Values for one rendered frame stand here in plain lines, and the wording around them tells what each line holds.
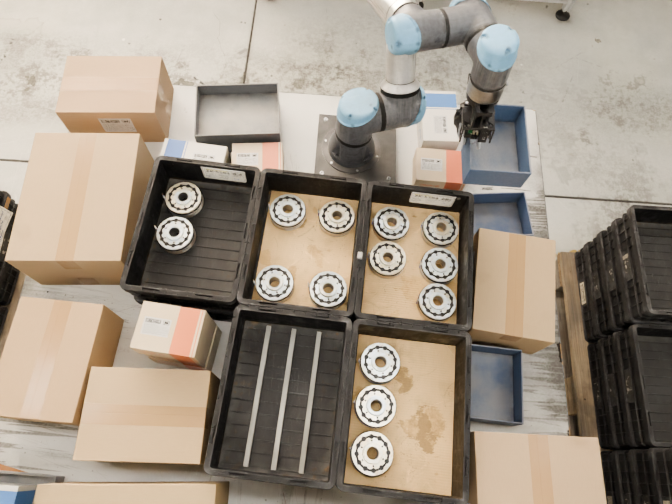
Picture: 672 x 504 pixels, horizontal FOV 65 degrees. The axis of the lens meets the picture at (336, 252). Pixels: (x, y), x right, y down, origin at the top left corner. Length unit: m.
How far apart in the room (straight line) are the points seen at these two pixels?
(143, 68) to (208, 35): 1.30
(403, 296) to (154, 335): 0.66
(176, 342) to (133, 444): 0.26
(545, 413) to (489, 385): 0.17
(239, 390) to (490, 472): 0.64
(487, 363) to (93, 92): 1.45
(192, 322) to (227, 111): 0.78
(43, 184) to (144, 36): 1.68
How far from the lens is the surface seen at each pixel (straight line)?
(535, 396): 1.65
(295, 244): 1.51
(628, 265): 2.12
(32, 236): 1.63
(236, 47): 3.07
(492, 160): 1.43
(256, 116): 1.83
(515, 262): 1.55
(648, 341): 2.23
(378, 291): 1.47
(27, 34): 3.45
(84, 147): 1.71
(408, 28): 1.10
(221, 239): 1.54
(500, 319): 1.49
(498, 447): 1.39
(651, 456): 2.03
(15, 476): 1.70
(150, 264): 1.55
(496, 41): 1.09
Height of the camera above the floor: 2.22
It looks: 68 degrees down
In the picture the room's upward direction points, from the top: 5 degrees clockwise
